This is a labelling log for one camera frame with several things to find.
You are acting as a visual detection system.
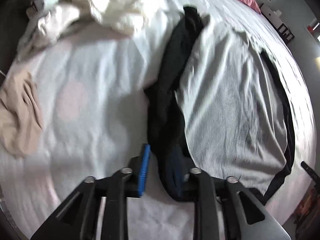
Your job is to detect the grey black raglan shirt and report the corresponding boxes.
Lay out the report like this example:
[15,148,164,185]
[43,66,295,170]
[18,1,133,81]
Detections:
[144,7,295,204]

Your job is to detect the beige garment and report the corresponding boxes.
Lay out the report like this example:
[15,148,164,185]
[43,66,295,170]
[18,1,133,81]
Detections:
[1,69,43,158]

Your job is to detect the white pink bed sheet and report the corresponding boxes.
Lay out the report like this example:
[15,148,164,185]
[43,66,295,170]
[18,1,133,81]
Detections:
[1,0,316,239]

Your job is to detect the light grey garment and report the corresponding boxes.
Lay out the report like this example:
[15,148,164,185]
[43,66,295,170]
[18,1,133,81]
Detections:
[16,3,81,61]

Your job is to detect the white right nightstand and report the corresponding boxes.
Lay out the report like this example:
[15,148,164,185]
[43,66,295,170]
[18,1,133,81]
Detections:
[260,3,295,44]

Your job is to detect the cream white blanket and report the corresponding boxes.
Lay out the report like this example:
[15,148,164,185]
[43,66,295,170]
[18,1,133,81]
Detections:
[58,0,152,36]

